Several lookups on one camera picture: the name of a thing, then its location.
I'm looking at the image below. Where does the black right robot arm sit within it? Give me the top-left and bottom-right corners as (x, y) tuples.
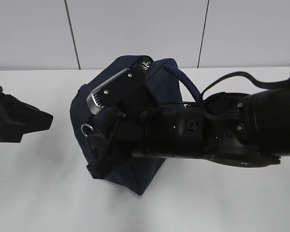
(87, 69), (290, 179)

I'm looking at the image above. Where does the dark blue lunch bag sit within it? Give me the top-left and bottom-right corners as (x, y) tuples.
(70, 55), (183, 196)

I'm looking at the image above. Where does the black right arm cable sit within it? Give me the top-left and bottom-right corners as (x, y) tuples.
(159, 71), (290, 120)

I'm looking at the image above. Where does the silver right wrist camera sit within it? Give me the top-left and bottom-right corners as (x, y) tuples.
(87, 68), (157, 120)

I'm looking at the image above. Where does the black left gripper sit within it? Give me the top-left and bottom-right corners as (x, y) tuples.
(0, 86), (53, 143)

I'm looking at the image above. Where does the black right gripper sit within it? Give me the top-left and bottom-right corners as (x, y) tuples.
(87, 106), (150, 179)

